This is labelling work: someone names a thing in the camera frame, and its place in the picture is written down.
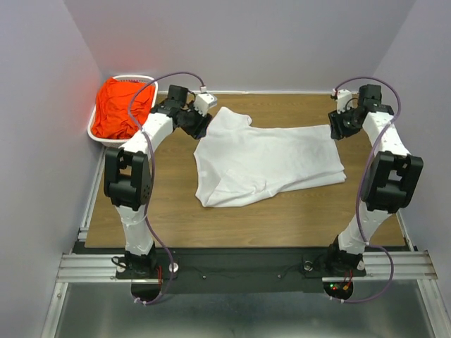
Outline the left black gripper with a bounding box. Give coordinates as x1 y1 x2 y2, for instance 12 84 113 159
181 101 214 141

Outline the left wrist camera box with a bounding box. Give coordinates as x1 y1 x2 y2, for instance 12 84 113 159
193 92 218 116

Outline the white t shirt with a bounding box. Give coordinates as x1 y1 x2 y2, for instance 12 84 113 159
194 107 346 208

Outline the white plastic laundry basket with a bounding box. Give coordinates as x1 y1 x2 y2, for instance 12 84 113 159
87 75 154 147

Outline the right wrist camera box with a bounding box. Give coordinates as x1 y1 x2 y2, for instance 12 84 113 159
330 89 353 114

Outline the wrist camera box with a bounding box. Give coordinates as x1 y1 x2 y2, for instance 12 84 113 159
193 92 218 116
330 89 353 114

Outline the orange t shirt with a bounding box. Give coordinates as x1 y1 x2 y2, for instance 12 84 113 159
89 77 156 140

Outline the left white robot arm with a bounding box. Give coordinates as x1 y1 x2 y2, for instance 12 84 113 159
104 85 217 279

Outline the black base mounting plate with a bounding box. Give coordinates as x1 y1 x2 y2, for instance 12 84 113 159
72 246 367 295

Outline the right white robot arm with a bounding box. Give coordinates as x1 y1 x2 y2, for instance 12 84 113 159
324 84 424 275

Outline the aluminium frame rail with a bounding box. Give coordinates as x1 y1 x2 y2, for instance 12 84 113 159
40 147 121 338

